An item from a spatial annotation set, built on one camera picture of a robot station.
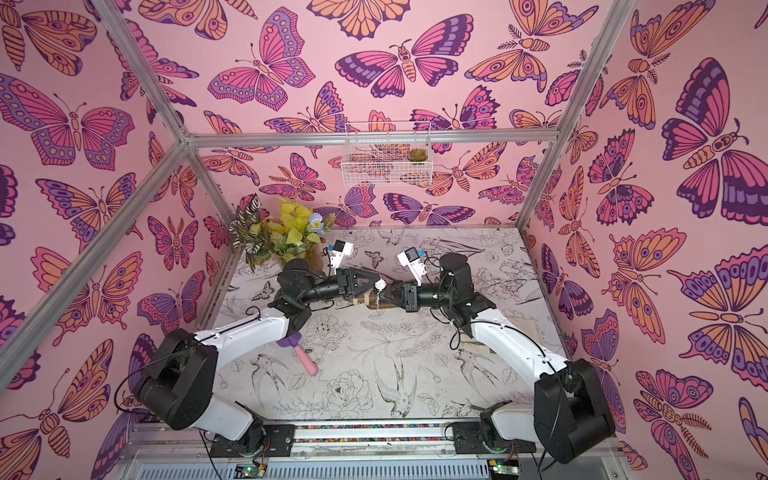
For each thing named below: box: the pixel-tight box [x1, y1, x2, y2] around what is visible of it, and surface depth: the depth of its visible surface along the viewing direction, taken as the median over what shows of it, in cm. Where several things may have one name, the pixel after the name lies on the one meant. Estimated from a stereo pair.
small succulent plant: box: [407, 148, 428, 162], surface depth 94 cm
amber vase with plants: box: [228, 194, 336, 273], surface depth 93 cm
